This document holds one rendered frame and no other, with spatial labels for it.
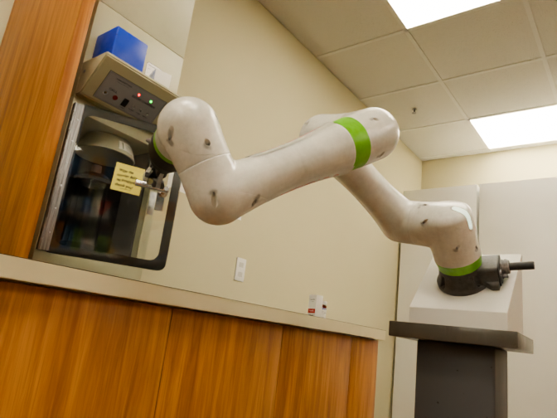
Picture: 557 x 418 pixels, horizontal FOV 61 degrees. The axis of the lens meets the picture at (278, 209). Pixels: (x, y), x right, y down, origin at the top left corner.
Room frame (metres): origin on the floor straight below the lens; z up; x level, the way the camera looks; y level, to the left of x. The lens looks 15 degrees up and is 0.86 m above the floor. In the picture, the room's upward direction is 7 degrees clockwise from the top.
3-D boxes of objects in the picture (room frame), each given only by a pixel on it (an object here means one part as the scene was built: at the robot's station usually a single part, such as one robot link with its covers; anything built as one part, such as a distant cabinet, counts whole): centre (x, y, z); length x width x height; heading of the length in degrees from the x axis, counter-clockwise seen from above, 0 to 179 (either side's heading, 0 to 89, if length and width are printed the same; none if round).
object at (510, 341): (1.37, -0.56, 0.92); 0.32 x 0.32 x 0.04; 55
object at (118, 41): (1.16, 0.49, 1.55); 0.10 x 0.10 x 0.09; 51
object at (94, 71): (1.23, 0.43, 1.46); 0.32 x 0.12 x 0.10; 141
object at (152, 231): (1.21, 0.42, 1.19); 0.30 x 0.01 x 0.40; 114
